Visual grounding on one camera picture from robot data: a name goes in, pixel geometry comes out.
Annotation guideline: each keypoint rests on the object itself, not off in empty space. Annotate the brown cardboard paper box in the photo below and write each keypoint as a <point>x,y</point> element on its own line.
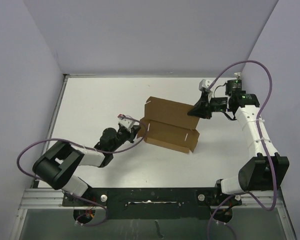
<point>167,124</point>

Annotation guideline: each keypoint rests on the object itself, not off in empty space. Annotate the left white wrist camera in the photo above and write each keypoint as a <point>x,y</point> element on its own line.
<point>126,121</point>

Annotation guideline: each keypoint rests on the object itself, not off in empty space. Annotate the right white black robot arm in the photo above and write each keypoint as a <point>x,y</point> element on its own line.
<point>266,168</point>

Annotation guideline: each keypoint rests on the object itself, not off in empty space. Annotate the aluminium table frame rail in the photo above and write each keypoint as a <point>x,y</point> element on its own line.
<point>40,198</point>

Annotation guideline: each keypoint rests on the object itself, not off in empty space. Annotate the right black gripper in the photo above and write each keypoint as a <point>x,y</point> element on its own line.
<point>203,110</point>

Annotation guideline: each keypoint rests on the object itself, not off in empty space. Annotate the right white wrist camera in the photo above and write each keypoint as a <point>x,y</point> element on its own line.
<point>203,86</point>

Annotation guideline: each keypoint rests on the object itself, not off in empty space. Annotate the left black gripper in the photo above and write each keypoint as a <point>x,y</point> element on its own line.
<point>132,135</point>

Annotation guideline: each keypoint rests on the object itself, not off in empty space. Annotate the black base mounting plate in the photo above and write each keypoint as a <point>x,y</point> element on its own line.
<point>165,203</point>

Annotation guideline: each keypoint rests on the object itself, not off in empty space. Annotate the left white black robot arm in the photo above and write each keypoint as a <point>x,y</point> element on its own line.
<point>57,166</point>

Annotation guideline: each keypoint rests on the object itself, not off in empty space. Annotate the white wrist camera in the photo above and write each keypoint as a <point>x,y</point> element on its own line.
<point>126,121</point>
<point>203,86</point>

